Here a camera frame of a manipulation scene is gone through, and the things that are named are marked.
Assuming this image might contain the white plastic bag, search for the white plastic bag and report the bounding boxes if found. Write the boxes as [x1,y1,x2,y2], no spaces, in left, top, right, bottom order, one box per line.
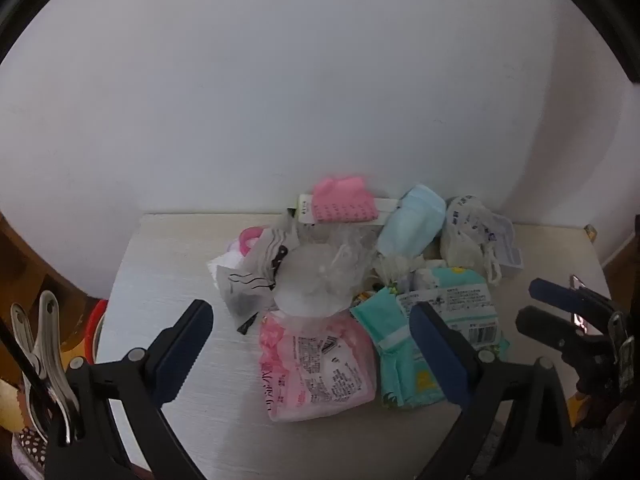
[440,196,523,286]

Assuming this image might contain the teal plastic packet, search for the teal plastic packet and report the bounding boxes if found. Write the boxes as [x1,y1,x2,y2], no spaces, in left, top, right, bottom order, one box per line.
[350,287,451,408]

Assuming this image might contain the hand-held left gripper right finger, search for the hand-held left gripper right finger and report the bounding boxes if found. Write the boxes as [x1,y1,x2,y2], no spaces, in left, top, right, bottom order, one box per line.
[409,301,574,480]

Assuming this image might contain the red bin green rim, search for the red bin green rim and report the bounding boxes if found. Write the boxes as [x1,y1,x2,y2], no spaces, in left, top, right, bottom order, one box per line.
[85,299,109,361]

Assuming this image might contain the dark polka dot cloth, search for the dark polka dot cloth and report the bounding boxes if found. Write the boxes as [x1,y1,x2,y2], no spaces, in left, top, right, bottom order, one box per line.
[12,427,51,466]

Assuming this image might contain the grey wavy-print wrapper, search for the grey wavy-print wrapper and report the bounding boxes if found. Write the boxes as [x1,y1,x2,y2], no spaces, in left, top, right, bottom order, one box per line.
[215,227,291,333]

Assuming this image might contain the long white cardboard box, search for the long white cardboard box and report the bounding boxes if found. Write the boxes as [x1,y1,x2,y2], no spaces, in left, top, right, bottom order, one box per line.
[297,194,406,223]

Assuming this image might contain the metal spring clip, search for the metal spring clip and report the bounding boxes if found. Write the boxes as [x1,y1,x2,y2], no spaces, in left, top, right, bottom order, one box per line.
[10,290,85,448]
[607,310,637,393]

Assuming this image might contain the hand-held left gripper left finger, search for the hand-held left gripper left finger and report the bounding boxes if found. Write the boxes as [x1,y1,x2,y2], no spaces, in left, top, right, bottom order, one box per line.
[45,299,214,480]

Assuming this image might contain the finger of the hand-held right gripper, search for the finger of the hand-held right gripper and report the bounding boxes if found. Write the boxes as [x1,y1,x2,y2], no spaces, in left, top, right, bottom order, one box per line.
[529,276,620,335]
[515,305,615,363]

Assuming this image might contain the clear plastic bag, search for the clear plastic bag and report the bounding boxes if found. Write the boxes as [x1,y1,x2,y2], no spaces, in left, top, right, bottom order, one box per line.
[272,215,378,316]

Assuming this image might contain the thick black cable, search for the thick black cable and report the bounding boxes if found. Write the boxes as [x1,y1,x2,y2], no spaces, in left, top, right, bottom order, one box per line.
[0,317,71,426]

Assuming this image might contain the pink dotted socks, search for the pink dotted socks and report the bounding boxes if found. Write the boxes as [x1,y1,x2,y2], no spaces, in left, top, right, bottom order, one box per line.
[311,175,379,223]

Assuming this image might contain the pink tissue packet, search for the pink tissue packet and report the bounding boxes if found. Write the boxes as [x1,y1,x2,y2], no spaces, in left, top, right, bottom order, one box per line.
[258,310,378,423]

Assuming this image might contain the pink plastic ring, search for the pink plastic ring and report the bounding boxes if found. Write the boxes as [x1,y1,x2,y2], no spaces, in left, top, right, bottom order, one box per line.
[239,226,266,258]

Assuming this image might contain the wooden shelf unit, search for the wooden shelf unit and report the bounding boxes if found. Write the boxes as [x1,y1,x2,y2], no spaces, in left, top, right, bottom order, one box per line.
[0,212,108,361]

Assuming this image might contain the white wet wipes packet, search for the white wet wipes packet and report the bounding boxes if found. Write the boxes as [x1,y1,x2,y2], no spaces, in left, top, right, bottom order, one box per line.
[397,267,501,348]

